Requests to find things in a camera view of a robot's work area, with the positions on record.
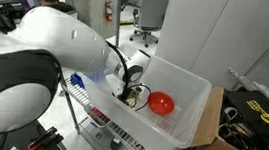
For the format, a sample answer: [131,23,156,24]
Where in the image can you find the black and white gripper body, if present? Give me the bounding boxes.
[117,80,136,105]

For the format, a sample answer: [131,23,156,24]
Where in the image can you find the red plastic bowl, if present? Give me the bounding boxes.
[146,90,178,117]

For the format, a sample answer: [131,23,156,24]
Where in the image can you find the clear plastic storage bin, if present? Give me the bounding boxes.
[73,44,216,150]

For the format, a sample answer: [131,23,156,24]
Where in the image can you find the grey metal pole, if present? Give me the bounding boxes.
[110,0,124,47]

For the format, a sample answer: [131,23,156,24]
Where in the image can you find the red fire extinguisher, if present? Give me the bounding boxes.
[102,0,115,23]

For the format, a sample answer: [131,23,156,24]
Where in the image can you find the grey office chair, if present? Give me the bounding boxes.
[128,0,171,50]

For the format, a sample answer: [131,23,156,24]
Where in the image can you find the brown cardboard box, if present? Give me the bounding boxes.
[190,85,269,150]

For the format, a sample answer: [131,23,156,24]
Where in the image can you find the silver aluminium rails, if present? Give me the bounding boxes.
[225,68,269,108]

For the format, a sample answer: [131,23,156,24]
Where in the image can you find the black bag with yellow logo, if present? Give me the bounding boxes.
[222,88,269,150]

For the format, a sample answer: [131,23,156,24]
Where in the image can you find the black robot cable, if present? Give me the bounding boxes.
[99,41,158,114]

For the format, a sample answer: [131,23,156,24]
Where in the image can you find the metal wire shelf rack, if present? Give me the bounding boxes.
[54,76,207,150]

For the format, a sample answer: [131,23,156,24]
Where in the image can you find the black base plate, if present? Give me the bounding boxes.
[0,116,72,150]

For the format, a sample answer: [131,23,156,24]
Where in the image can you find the white ring handle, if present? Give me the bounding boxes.
[222,106,240,122]

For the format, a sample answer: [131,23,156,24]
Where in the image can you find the black clamp with orange handle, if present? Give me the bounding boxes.
[27,123,60,150]

